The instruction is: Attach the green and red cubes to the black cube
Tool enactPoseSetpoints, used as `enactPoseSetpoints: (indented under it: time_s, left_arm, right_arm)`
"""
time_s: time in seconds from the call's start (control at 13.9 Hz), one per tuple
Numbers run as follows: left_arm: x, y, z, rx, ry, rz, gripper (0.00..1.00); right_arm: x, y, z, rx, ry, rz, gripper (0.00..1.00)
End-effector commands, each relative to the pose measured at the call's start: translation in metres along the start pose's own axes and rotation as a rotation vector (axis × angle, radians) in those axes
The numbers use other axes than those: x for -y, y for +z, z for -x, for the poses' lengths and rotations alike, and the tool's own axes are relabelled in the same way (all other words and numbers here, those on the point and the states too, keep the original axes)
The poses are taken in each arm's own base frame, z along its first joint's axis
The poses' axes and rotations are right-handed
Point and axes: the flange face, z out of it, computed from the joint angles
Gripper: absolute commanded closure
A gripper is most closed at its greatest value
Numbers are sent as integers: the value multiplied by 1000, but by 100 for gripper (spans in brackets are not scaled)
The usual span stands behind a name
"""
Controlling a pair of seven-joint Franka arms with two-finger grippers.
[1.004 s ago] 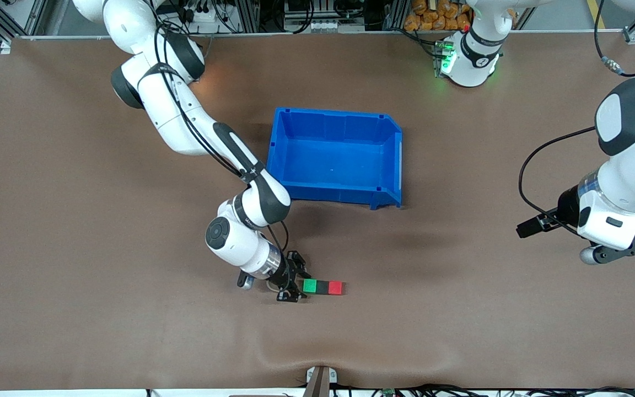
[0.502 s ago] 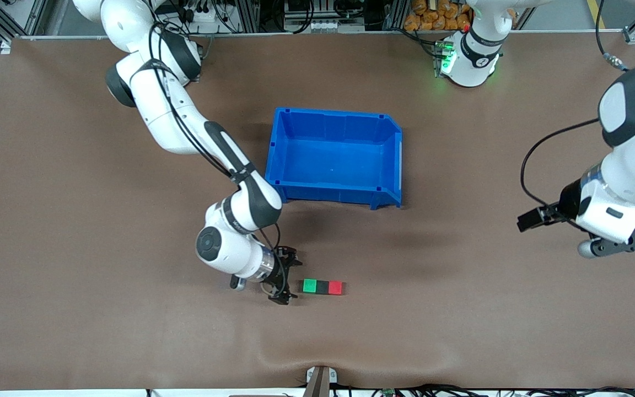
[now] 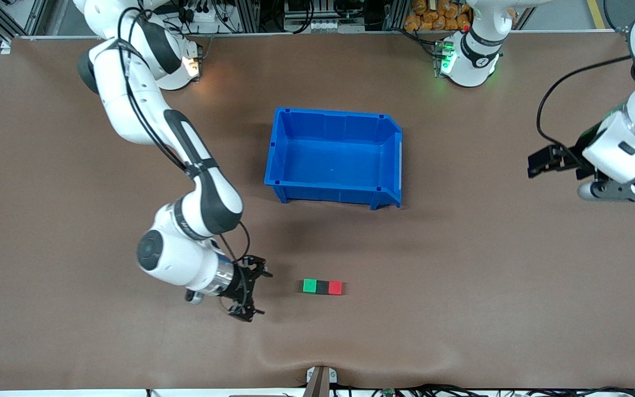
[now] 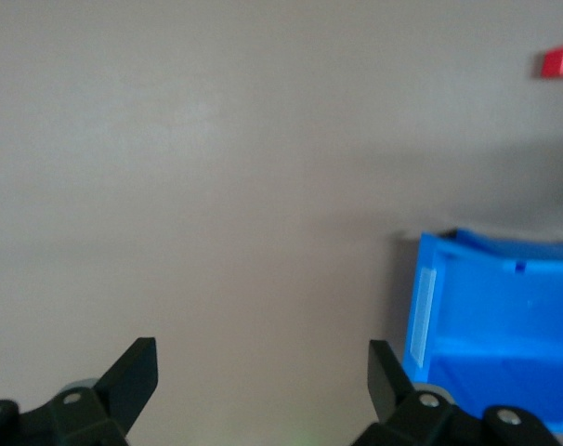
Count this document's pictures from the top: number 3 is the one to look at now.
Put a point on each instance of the grey electronics box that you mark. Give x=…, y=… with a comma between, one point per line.
x=323, y=19

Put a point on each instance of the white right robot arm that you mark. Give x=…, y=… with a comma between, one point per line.
x=124, y=94

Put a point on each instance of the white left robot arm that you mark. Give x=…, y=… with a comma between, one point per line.
x=620, y=149

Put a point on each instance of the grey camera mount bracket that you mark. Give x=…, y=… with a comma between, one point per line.
x=317, y=380

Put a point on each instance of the red cube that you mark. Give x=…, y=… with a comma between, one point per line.
x=335, y=288

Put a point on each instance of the white power strip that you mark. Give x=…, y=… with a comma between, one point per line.
x=207, y=22

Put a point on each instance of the green circuit board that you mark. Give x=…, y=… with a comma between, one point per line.
x=388, y=392

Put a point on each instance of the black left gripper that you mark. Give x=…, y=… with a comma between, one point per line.
x=568, y=157

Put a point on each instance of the orange packaged items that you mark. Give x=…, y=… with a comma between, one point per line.
x=433, y=14

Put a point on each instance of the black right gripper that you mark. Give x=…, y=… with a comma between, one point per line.
x=237, y=283

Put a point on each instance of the black cube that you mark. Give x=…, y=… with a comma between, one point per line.
x=323, y=287

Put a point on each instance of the green cube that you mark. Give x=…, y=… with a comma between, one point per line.
x=310, y=285

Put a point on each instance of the blue plastic storage bin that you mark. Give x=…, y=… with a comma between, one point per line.
x=331, y=160

